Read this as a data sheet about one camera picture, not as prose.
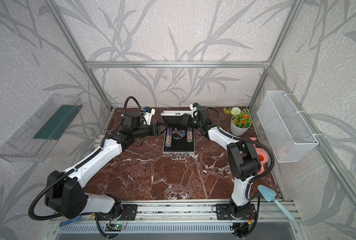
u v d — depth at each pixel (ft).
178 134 3.34
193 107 2.79
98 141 3.36
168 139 3.21
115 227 2.31
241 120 3.03
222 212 2.38
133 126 2.05
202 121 2.41
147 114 2.37
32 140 2.10
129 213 2.42
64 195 1.33
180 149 3.14
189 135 3.25
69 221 2.31
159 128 2.32
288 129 2.06
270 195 2.53
